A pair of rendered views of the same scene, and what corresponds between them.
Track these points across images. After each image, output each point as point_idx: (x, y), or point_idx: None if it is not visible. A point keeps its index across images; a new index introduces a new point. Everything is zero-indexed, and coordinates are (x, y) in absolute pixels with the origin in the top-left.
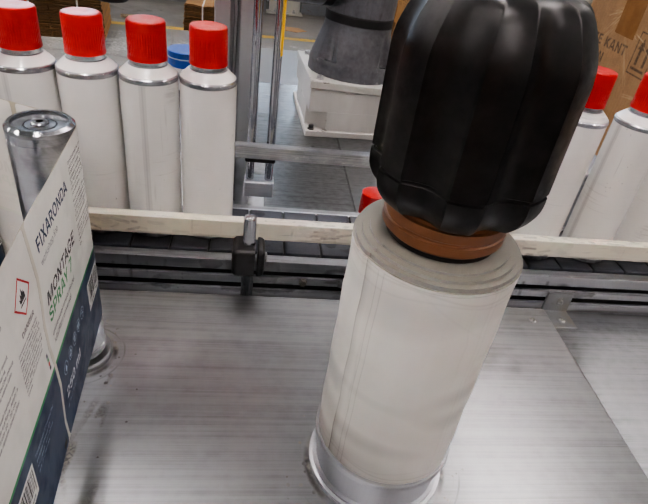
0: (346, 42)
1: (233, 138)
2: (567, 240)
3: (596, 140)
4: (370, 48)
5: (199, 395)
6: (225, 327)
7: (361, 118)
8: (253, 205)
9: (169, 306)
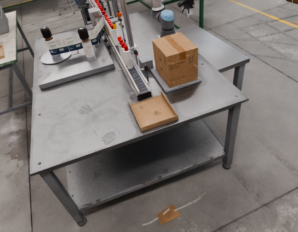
0: (161, 31)
1: (114, 36)
2: (121, 60)
3: (120, 48)
4: (162, 32)
5: (94, 51)
6: (102, 50)
7: None
8: (131, 47)
9: (103, 47)
